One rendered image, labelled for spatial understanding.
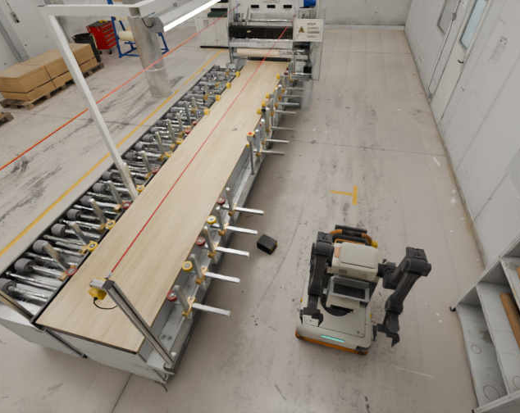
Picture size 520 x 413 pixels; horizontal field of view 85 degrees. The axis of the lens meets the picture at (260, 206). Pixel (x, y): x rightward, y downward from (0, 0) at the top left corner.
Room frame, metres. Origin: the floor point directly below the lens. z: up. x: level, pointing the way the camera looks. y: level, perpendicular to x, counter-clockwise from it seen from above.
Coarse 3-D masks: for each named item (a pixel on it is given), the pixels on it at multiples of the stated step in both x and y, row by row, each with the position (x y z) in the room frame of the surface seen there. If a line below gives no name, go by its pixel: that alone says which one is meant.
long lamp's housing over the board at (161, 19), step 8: (184, 0) 2.54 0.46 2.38; (192, 0) 2.52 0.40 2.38; (200, 0) 2.62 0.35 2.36; (208, 0) 2.74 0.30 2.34; (168, 8) 2.28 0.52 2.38; (176, 8) 2.27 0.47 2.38; (184, 8) 2.35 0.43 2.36; (192, 8) 2.44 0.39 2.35; (152, 16) 2.06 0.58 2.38; (160, 16) 2.05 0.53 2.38; (168, 16) 2.13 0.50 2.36; (176, 16) 2.21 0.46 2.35; (160, 24) 2.04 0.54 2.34; (168, 24) 2.09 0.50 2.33
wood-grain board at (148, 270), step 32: (256, 64) 5.63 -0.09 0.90; (288, 64) 5.53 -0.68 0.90; (224, 96) 4.31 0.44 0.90; (256, 96) 4.24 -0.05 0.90; (224, 128) 3.34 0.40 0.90; (224, 160) 2.64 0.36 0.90; (160, 192) 2.16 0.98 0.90; (192, 192) 2.13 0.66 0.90; (128, 224) 1.75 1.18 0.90; (160, 224) 1.72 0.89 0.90; (192, 224) 1.70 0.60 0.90; (96, 256) 1.41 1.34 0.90; (128, 256) 1.39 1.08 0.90; (160, 256) 1.37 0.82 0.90; (64, 288) 1.13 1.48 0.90; (128, 288) 1.10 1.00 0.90; (160, 288) 1.08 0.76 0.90; (64, 320) 0.88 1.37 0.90; (96, 320) 0.87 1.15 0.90; (128, 320) 0.86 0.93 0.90
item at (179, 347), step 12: (276, 120) 3.80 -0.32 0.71; (264, 156) 2.97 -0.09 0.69; (252, 180) 2.49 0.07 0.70; (240, 204) 2.12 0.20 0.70; (240, 216) 2.00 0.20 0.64; (228, 240) 1.66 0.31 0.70; (216, 264) 1.40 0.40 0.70; (204, 288) 1.17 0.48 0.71; (204, 300) 1.10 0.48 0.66; (192, 324) 0.89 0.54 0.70; (180, 336) 0.81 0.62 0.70; (180, 348) 0.73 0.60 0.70; (180, 360) 0.68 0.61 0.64
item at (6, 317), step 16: (176, 128) 3.77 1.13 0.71; (192, 128) 3.54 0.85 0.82; (176, 144) 3.12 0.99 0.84; (64, 224) 1.95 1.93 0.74; (96, 224) 1.95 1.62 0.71; (48, 240) 1.76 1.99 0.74; (80, 240) 1.75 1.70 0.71; (96, 240) 1.83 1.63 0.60; (16, 256) 1.50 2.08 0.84; (64, 256) 1.57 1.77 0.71; (80, 256) 1.56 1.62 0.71; (0, 272) 1.35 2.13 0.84; (32, 272) 1.42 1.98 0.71; (48, 288) 1.25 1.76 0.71; (0, 304) 1.14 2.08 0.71; (32, 304) 1.12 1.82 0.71; (48, 304) 1.06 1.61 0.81; (0, 320) 1.06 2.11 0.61; (16, 320) 1.00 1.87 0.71; (32, 320) 0.93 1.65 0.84; (32, 336) 1.01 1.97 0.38; (48, 336) 0.92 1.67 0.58; (64, 352) 0.97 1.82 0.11; (80, 352) 0.94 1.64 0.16
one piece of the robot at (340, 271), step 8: (336, 248) 1.10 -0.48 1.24; (336, 256) 1.04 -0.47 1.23; (328, 264) 1.02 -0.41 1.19; (336, 264) 1.00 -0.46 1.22; (336, 272) 0.99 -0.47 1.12; (344, 272) 0.98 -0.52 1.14; (352, 272) 0.96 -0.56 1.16; (360, 272) 0.94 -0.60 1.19; (368, 272) 0.93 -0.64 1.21; (376, 272) 0.92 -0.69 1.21; (360, 280) 0.95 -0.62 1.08; (328, 296) 1.00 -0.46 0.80; (336, 296) 0.99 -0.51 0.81; (328, 304) 0.97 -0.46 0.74; (336, 304) 0.94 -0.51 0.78; (344, 304) 0.93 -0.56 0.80; (352, 304) 0.92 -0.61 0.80; (352, 312) 0.92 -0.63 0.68
